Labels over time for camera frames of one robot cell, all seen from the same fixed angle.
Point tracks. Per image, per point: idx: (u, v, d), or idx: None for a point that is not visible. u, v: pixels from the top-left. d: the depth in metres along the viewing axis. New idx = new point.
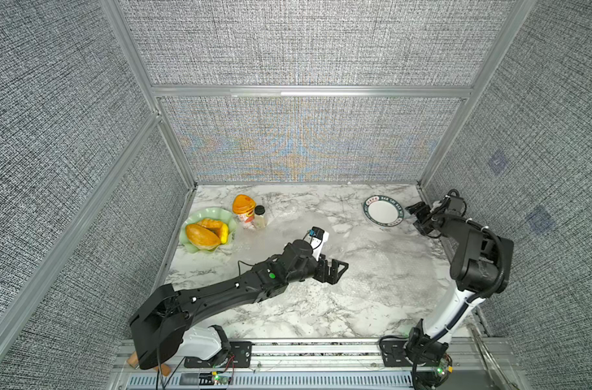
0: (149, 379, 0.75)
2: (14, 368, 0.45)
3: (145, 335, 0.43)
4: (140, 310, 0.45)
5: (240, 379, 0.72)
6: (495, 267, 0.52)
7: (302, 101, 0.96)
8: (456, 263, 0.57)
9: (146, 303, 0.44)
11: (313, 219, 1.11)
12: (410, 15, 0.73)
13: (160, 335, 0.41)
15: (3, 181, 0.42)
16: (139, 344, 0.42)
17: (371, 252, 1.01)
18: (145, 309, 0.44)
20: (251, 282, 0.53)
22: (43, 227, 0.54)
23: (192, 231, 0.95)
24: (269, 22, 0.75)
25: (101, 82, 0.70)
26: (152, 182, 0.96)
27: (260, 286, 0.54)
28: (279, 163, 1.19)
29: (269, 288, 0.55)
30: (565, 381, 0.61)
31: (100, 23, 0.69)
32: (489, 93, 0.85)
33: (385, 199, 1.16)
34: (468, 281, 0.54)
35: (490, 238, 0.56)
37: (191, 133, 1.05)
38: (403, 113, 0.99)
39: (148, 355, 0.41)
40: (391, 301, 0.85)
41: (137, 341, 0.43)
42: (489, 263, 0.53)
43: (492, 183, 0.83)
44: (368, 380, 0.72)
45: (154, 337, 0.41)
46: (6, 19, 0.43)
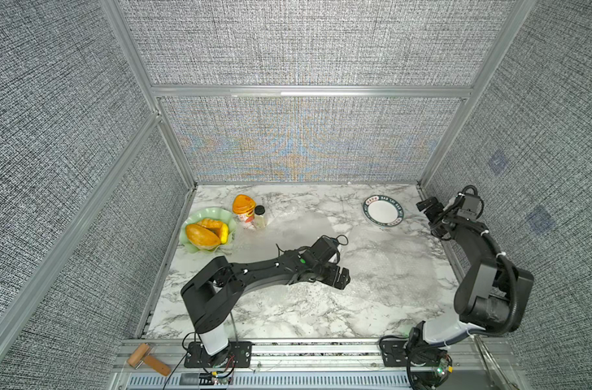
0: (149, 379, 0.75)
2: (14, 368, 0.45)
3: (201, 302, 0.46)
4: (194, 279, 0.48)
5: (240, 379, 0.72)
6: (506, 307, 0.46)
7: (302, 101, 0.96)
8: (463, 296, 0.50)
9: (200, 272, 0.48)
11: (313, 219, 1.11)
12: (410, 15, 0.73)
13: (218, 301, 0.44)
15: (3, 181, 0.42)
16: (194, 309, 0.46)
17: (371, 252, 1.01)
18: (199, 279, 0.48)
20: (288, 263, 0.58)
22: (43, 227, 0.54)
23: (192, 232, 0.95)
24: (269, 22, 0.75)
25: (101, 82, 0.70)
26: (152, 182, 0.96)
27: (295, 267, 0.58)
28: (279, 163, 1.19)
29: (302, 273, 0.61)
30: (565, 381, 0.61)
31: (100, 23, 0.69)
32: (489, 93, 0.85)
33: (385, 199, 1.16)
34: (475, 318, 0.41)
35: (504, 266, 0.47)
37: (191, 133, 1.05)
38: (403, 113, 0.99)
39: (202, 321, 0.44)
40: (391, 301, 0.85)
41: (193, 307, 0.46)
42: (498, 301, 0.46)
43: (492, 183, 0.83)
44: (368, 380, 0.72)
45: (211, 303, 0.45)
46: (6, 19, 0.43)
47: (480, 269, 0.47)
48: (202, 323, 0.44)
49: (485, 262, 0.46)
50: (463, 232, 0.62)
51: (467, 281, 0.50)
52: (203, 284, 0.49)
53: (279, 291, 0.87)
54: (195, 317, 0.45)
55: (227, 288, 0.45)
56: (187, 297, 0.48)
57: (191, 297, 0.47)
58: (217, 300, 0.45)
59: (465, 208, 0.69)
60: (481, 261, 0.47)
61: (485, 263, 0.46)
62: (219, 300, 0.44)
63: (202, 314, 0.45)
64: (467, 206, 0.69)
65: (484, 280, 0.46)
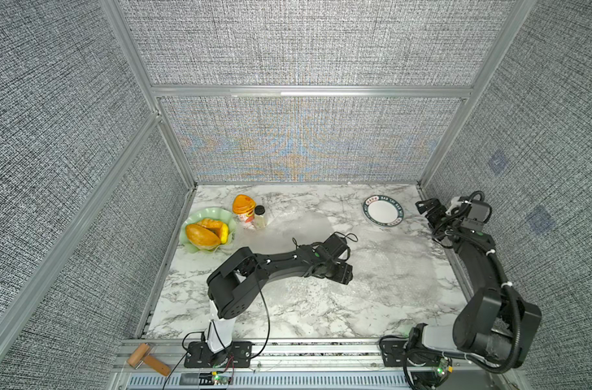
0: (149, 379, 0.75)
2: (14, 368, 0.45)
3: (228, 289, 0.49)
4: (220, 268, 0.51)
5: (240, 379, 0.72)
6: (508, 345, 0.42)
7: (302, 101, 0.96)
8: (463, 327, 0.46)
9: (226, 261, 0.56)
11: (313, 219, 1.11)
12: (410, 15, 0.73)
13: (245, 289, 0.47)
15: (3, 181, 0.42)
16: (220, 295, 0.49)
17: (371, 252, 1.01)
18: (225, 266, 0.51)
20: (304, 255, 0.62)
22: (43, 227, 0.54)
23: (192, 232, 0.95)
24: (269, 22, 0.75)
25: (101, 82, 0.70)
26: (152, 182, 0.96)
27: (311, 260, 0.62)
28: (279, 163, 1.19)
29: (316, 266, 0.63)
30: (565, 381, 0.61)
31: (100, 23, 0.69)
32: (489, 93, 0.85)
33: (385, 199, 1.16)
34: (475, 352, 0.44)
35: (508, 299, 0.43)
37: (191, 133, 1.05)
38: (403, 113, 0.99)
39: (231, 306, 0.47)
40: (391, 301, 0.85)
41: (220, 293, 0.49)
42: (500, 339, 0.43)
43: (492, 183, 0.83)
44: (368, 380, 0.72)
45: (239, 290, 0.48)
46: (6, 19, 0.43)
47: (483, 304, 0.43)
48: (229, 309, 0.47)
49: (489, 295, 0.42)
50: (468, 247, 0.57)
51: (468, 312, 0.46)
52: (228, 273, 0.50)
53: (279, 291, 0.87)
54: (222, 302, 0.49)
55: (254, 275, 0.48)
56: (212, 284, 0.51)
57: (218, 284, 0.50)
58: (245, 288, 0.48)
59: (471, 217, 0.64)
60: (485, 293, 0.43)
61: (487, 296, 0.42)
62: (245, 287, 0.48)
63: (229, 299, 0.48)
64: (473, 215, 0.63)
65: (486, 315, 0.42)
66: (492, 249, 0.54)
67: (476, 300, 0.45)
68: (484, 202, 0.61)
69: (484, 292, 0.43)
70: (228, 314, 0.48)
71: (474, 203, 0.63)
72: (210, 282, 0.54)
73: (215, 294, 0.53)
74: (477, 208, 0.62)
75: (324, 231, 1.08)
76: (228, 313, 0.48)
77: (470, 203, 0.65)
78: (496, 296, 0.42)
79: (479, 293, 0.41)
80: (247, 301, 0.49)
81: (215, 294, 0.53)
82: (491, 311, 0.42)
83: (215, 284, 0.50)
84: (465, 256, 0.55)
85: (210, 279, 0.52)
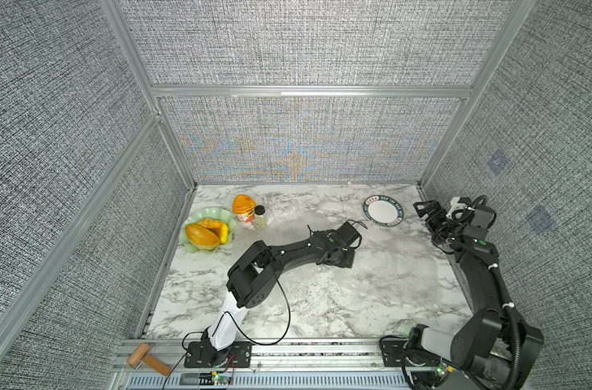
0: (149, 379, 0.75)
2: (14, 368, 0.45)
3: (247, 281, 0.53)
4: (237, 262, 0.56)
5: (240, 379, 0.72)
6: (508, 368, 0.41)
7: (302, 101, 0.96)
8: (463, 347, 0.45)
9: (244, 255, 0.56)
11: (313, 219, 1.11)
12: (410, 15, 0.73)
13: (264, 279, 0.50)
15: (3, 181, 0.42)
16: (241, 287, 0.53)
17: (371, 252, 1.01)
18: (242, 260, 0.54)
20: (318, 242, 0.63)
22: (43, 227, 0.54)
23: (192, 232, 0.95)
24: (269, 22, 0.75)
25: (101, 82, 0.70)
26: (152, 182, 0.96)
27: (325, 245, 0.63)
28: (279, 163, 1.19)
29: (331, 249, 0.64)
30: (565, 381, 0.61)
31: (100, 23, 0.69)
32: (489, 93, 0.85)
33: (385, 199, 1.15)
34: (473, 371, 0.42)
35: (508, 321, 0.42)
37: (191, 133, 1.05)
38: (403, 113, 0.99)
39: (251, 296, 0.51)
40: (391, 302, 0.85)
41: (241, 285, 0.53)
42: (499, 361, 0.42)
43: (492, 183, 0.83)
44: (368, 380, 0.72)
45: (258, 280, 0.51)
46: (6, 19, 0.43)
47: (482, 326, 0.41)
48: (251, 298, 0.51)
49: (489, 317, 0.41)
50: (471, 259, 0.55)
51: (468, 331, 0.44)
52: (246, 266, 0.54)
53: (279, 291, 0.87)
54: (243, 293, 0.52)
55: (272, 266, 0.51)
56: (232, 278, 0.55)
57: (237, 278, 0.54)
58: (264, 277, 0.51)
59: (475, 224, 0.61)
60: (484, 316, 0.42)
61: (486, 319, 0.41)
62: (264, 276, 0.51)
63: (250, 289, 0.52)
64: (476, 223, 0.60)
65: (485, 338, 0.41)
66: (494, 264, 0.51)
67: (476, 321, 0.43)
68: (487, 207, 0.58)
69: (484, 314, 0.42)
70: (250, 305, 0.52)
71: (477, 210, 0.60)
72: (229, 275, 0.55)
73: (236, 287, 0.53)
74: (481, 214, 0.59)
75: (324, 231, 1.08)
76: (250, 303, 0.51)
77: (473, 210, 0.62)
78: (497, 319, 0.41)
79: (478, 314, 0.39)
80: (267, 290, 0.52)
81: (235, 287, 0.57)
82: (491, 334, 0.40)
83: (235, 277, 0.54)
84: (467, 268, 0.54)
85: (229, 273, 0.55)
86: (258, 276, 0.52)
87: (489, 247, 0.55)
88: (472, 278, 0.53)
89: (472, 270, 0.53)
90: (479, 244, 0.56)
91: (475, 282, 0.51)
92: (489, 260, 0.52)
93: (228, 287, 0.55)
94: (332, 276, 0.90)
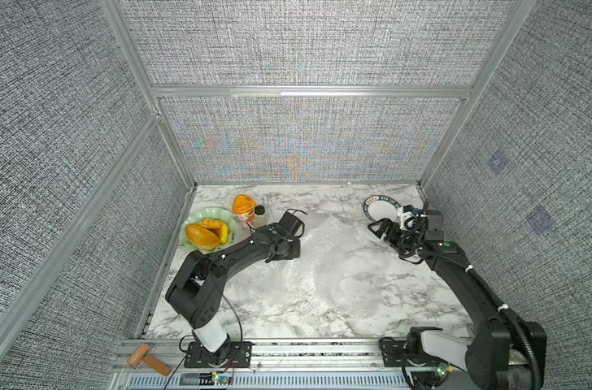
0: (149, 379, 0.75)
2: (14, 368, 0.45)
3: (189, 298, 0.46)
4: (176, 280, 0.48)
5: (240, 379, 0.72)
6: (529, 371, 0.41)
7: (302, 101, 0.94)
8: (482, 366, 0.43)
9: (179, 273, 0.48)
11: (313, 219, 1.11)
12: (410, 15, 0.73)
13: (206, 292, 0.45)
15: (3, 181, 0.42)
16: (185, 307, 0.46)
17: (371, 252, 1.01)
18: (180, 278, 0.48)
20: (263, 237, 0.61)
22: (43, 227, 0.54)
23: (192, 232, 0.95)
24: (269, 22, 0.75)
25: (101, 82, 0.70)
26: (152, 182, 0.96)
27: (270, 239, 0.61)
28: (279, 163, 1.19)
29: (276, 241, 0.62)
30: (565, 381, 0.61)
31: (100, 23, 0.69)
32: (489, 93, 0.85)
33: (385, 199, 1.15)
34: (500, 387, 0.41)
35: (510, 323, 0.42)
37: (191, 133, 1.05)
38: (403, 113, 0.99)
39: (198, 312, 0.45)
40: (392, 302, 0.85)
41: (184, 305, 0.46)
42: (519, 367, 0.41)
43: (492, 183, 0.83)
44: (368, 380, 0.72)
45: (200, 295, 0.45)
46: (6, 19, 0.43)
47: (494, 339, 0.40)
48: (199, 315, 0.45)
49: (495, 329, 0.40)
50: (445, 266, 0.56)
51: (481, 348, 0.43)
52: (185, 282, 0.47)
53: (279, 291, 0.87)
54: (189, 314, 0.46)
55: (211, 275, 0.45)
56: (173, 299, 0.48)
57: (177, 298, 0.47)
58: (206, 288, 0.45)
59: (432, 228, 0.63)
60: (491, 330, 0.41)
61: (494, 331, 0.40)
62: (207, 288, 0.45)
63: (195, 307, 0.46)
64: (432, 227, 0.63)
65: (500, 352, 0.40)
66: (469, 267, 0.52)
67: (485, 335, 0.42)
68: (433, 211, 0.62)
69: (489, 327, 0.41)
70: (201, 321, 0.46)
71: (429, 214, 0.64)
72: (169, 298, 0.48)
73: (180, 308, 0.47)
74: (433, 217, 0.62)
75: (324, 231, 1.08)
76: (200, 321, 0.46)
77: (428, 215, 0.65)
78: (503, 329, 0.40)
79: (485, 328, 0.44)
80: (213, 302, 0.47)
81: (179, 308, 0.47)
82: (504, 346, 0.40)
83: (175, 298, 0.47)
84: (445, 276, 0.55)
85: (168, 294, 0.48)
86: (200, 290, 0.46)
87: (455, 248, 0.57)
88: (452, 285, 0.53)
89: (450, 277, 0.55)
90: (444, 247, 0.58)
91: (458, 290, 0.53)
92: (463, 263, 0.53)
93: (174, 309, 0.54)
94: (332, 276, 0.90)
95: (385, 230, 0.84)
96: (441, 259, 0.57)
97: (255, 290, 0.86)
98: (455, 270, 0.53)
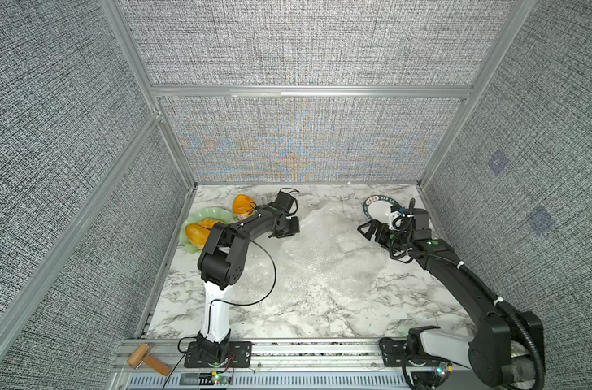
0: (149, 379, 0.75)
2: (14, 368, 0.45)
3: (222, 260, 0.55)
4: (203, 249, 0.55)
5: (240, 379, 0.72)
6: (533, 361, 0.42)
7: (302, 101, 0.94)
8: (487, 362, 0.43)
9: (207, 240, 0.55)
11: (313, 219, 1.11)
12: (410, 15, 0.73)
13: (237, 249, 0.54)
15: (3, 181, 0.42)
16: (218, 269, 0.55)
17: (371, 252, 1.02)
18: (210, 244, 0.56)
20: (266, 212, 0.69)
22: (43, 227, 0.54)
23: (192, 232, 0.95)
24: (269, 22, 0.75)
25: (101, 82, 0.70)
26: (152, 182, 0.96)
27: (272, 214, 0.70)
28: (279, 163, 1.19)
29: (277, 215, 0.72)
30: (565, 381, 0.61)
31: (100, 23, 0.69)
32: (489, 93, 0.85)
33: (385, 199, 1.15)
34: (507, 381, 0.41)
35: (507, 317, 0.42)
37: (190, 133, 1.05)
38: (403, 113, 0.99)
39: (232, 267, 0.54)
40: (392, 302, 0.85)
41: (217, 267, 0.55)
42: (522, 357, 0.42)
43: (492, 183, 0.83)
44: (368, 380, 0.72)
45: (232, 253, 0.54)
46: (6, 19, 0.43)
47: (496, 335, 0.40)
48: (232, 274, 0.54)
49: (494, 323, 0.41)
50: (437, 264, 0.57)
51: (483, 345, 0.43)
52: (215, 248, 0.56)
53: (279, 291, 0.87)
54: (224, 273, 0.54)
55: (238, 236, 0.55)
56: (205, 264, 0.56)
57: (209, 262, 0.55)
58: (237, 248, 0.54)
59: (420, 227, 0.64)
60: (492, 326, 0.41)
61: (495, 328, 0.40)
62: (237, 248, 0.54)
63: (228, 266, 0.54)
64: (420, 225, 0.64)
65: (502, 347, 0.40)
66: (461, 262, 0.53)
67: (487, 333, 0.42)
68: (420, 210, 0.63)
69: (489, 323, 0.41)
70: (232, 280, 0.54)
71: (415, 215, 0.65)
72: (199, 264, 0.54)
73: (212, 270, 0.56)
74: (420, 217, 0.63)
75: (324, 231, 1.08)
76: (232, 279, 0.54)
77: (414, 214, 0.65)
78: (501, 322, 0.41)
79: (485, 326, 0.42)
80: (241, 262, 0.55)
81: (211, 271, 0.56)
82: (505, 341, 0.40)
83: (206, 262, 0.56)
84: (437, 275, 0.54)
85: (200, 262, 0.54)
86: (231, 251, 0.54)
87: (444, 244, 0.59)
88: (445, 283, 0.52)
89: (442, 274, 0.55)
90: (434, 246, 0.58)
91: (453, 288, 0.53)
92: (454, 260, 0.54)
93: (203, 275, 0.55)
94: (332, 276, 0.90)
95: (374, 231, 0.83)
96: (432, 257, 0.58)
97: (255, 290, 0.86)
98: (447, 266, 0.54)
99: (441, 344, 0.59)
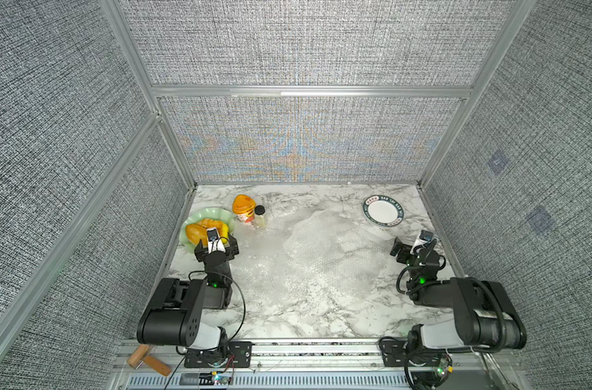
0: (149, 379, 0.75)
2: (14, 368, 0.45)
3: (171, 318, 0.44)
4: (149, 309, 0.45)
5: (240, 379, 0.72)
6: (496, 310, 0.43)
7: (302, 101, 0.96)
8: (465, 318, 0.47)
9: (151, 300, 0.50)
11: (313, 219, 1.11)
12: (410, 15, 0.73)
13: (193, 297, 0.47)
15: (3, 181, 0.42)
16: (171, 321, 0.44)
17: (371, 252, 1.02)
18: (156, 302, 0.46)
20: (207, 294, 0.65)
22: (43, 227, 0.54)
23: (192, 232, 0.95)
24: (269, 22, 0.75)
25: (101, 82, 0.70)
26: (152, 182, 0.96)
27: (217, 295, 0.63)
28: (279, 163, 1.19)
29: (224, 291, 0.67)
30: (565, 381, 0.61)
31: (100, 23, 0.69)
32: (489, 93, 0.85)
33: (385, 199, 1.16)
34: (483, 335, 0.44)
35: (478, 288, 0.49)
37: (191, 133, 1.05)
38: (403, 113, 0.99)
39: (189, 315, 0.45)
40: (391, 302, 0.85)
41: (167, 327, 0.43)
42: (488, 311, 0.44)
43: (492, 183, 0.83)
44: (368, 380, 0.72)
45: (188, 303, 0.46)
46: (6, 19, 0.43)
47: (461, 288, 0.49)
48: (186, 327, 0.43)
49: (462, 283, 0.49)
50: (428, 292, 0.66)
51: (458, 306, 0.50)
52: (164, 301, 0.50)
53: (279, 291, 0.87)
54: (178, 326, 0.43)
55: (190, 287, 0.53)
56: (147, 332, 0.43)
57: (152, 325, 0.44)
58: (194, 293, 0.48)
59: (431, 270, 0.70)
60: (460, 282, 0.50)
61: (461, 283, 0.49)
62: (193, 294, 0.48)
63: (185, 315, 0.45)
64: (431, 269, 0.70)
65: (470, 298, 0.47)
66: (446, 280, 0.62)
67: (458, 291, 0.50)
68: (434, 255, 0.70)
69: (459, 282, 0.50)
70: (189, 338, 0.44)
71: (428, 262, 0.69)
72: (141, 332, 0.43)
73: (160, 335, 0.43)
74: (433, 263, 0.68)
75: (324, 231, 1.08)
76: (189, 336, 0.44)
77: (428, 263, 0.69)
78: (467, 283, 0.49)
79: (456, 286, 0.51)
80: (198, 313, 0.47)
81: (159, 337, 0.43)
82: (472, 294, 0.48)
83: (149, 328, 0.43)
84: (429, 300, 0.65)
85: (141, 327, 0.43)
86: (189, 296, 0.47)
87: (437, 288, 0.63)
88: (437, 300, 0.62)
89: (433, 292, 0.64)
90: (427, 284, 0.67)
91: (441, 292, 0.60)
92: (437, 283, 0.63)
93: (149, 341, 0.44)
94: (332, 276, 0.90)
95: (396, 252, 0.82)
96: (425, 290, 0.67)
97: (255, 290, 0.86)
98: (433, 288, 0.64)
99: (436, 328, 0.61)
